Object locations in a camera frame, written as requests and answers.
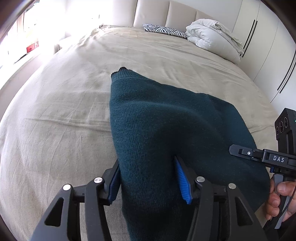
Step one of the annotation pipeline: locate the white folded duvet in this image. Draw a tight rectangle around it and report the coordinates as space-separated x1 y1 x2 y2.
186 19 244 65

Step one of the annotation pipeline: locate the white wardrobe with black handles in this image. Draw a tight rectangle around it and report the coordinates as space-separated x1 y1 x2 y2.
176 0 296 117

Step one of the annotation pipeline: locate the red box on sill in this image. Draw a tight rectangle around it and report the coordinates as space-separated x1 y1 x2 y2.
26 41 39 53

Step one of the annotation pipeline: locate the beige bed with sheet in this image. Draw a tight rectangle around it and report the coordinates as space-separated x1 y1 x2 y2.
1 28 278 240

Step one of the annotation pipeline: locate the right hand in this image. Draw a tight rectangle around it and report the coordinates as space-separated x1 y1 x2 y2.
264 179 296 221

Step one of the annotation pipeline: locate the padded beige headboard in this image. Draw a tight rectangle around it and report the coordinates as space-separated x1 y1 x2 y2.
100 0 214 32

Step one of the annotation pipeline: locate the zebra print pillow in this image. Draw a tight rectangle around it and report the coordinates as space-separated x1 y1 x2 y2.
142 24 187 39

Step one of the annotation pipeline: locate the dark teal knit sweater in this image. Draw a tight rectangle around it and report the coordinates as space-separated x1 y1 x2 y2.
110 68 270 240

